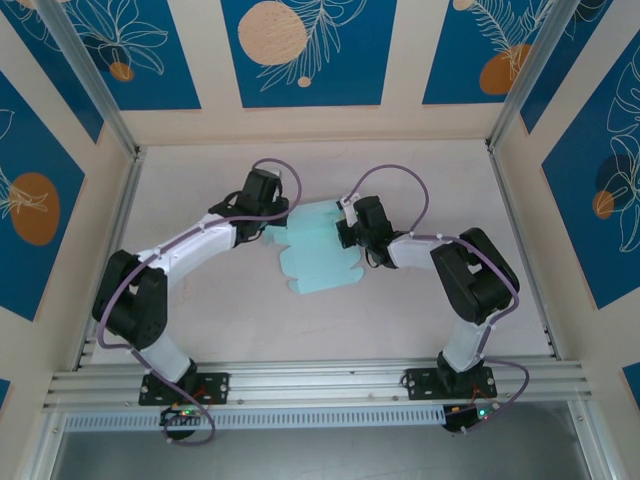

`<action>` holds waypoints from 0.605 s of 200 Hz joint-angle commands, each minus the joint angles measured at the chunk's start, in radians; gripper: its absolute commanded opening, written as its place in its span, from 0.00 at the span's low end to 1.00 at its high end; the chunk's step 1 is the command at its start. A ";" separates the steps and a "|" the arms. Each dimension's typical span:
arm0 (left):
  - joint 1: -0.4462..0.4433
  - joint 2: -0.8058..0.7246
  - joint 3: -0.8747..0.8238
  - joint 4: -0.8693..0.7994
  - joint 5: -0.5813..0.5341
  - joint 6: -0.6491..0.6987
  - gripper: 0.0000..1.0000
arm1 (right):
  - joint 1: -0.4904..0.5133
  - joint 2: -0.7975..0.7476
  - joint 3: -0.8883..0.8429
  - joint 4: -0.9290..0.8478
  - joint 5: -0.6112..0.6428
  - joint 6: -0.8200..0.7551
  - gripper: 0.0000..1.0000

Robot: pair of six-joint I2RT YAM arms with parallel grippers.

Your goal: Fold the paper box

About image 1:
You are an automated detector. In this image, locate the light teal paper box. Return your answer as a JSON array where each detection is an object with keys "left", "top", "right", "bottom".
[{"left": 264, "top": 197, "right": 366, "bottom": 296}]

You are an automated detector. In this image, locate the aluminium profile beam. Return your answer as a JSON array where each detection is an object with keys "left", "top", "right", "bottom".
[{"left": 42, "top": 355, "right": 594, "bottom": 412}]

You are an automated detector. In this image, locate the black controller board green light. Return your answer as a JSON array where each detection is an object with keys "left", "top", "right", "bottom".
[
  {"left": 442, "top": 402, "right": 501, "bottom": 437},
  {"left": 158, "top": 405, "right": 207, "bottom": 427}
]

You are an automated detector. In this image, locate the purple cable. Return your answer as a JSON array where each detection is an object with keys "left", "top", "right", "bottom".
[
  {"left": 97, "top": 157, "right": 303, "bottom": 446},
  {"left": 344, "top": 163, "right": 531, "bottom": 436}
]

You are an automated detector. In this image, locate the aluminium table edge rail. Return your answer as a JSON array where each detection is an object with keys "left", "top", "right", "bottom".
[
  {"left": 487, "top": 144, "right": 564, "bottom": 359},
  {"left": 74, "top": 147, "right": 147, "bottom": 374}
]

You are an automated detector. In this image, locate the blue floral wall panel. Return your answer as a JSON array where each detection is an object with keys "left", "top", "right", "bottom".
[
  {"left": 422, "top": 0, "right": 557, "bottom": 107},
  {"left": 0, "top": 71, "right": 87, "bottom": 323},
  {"left": 518, "top": 0, "right": 640, "bottom": 136},
  {"left": 63, "top": 0, "right": 202, "bottom": 112},
  {"left": 541, "top": 59, "right": 640, "bottom": 312},
  {"left": 221, "top": 0, "right": 400, "bottom": 109},
  {"left": 0, "top": 4, "right": 105, "bottom": 145}
]

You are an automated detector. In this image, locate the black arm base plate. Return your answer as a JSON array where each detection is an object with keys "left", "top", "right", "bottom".
[
  {"left": 138, "top": 372, "right": 231, "bottom": 406},
  {"left": 403, "top": 367, "right": 499, "bottom": 401}
]

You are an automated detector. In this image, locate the grey slotted cable duct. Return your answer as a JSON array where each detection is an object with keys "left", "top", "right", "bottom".
[{"left": 64, "top": 405, "right": 446, "bottom": 432}]

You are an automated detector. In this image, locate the aluminium frame post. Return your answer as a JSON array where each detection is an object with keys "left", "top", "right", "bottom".
[
  {"left": 35, "top": 0, "right": 144, "bottom": 160},
  {"left": 487, "top": 0, "right": 586, "bottom": 151}
]

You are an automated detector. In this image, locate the aluminium frame strut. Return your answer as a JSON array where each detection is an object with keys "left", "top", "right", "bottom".
[
  {"left": 22, "top": 412, "right": 66, "bottom": 480},
  {"left": 567, "top": 399, "right": 614, "bottom": 480}
]

